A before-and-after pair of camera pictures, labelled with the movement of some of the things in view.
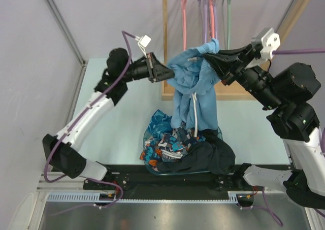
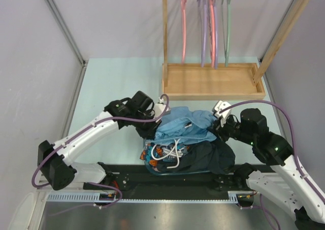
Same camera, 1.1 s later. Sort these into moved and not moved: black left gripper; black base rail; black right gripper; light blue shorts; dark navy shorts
Moved: black left gripper; black right gripper; light blue shorts
Not moved: black base rail; dark navy shorts
